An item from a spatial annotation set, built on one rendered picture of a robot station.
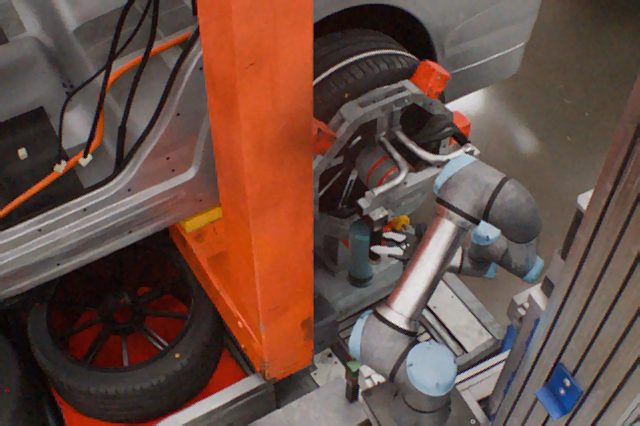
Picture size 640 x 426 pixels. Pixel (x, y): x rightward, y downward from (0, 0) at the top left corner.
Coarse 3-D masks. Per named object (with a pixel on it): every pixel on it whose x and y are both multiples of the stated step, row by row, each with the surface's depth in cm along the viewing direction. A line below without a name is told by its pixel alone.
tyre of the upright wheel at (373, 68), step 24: (336, 48) 213; (360, 48) 213; (384, 48) 217; (312, 72) 209; (336, 72) 207; (360, 72) 205; (384, 72) 209; (408, 72) 215; (312, 96) 205; (336, 96) 204; (336, 216) 244
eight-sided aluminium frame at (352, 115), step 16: (368, 96) 207; (384, 96) 210; (400, 96) 207; (416, 96) 210; (352, 112) 202; (368, 112) 203; (384, 112) 207; (432, 112) 220; (448, 112) 225; (336, 128) 207; (352, 128) 204; (336, 144) 205; (432, 144) 240; (448, 144) 237; (320, 160) 206; (320, 224) 226; (336, 224) 233
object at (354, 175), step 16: (336, 112) 209; (400, 112) 230; (416, 112) 240; (416, 128) 242; (400, 144) 251; (336, 160) 228; (352, 160) 238; (320, 176) 255; (336, 176) 233; (352, 176) 238; (320, 192) 234; (336, 192) 251; (352, 192) 252; (320, 208) 238; (336, 208) 244; (352, 208) 247
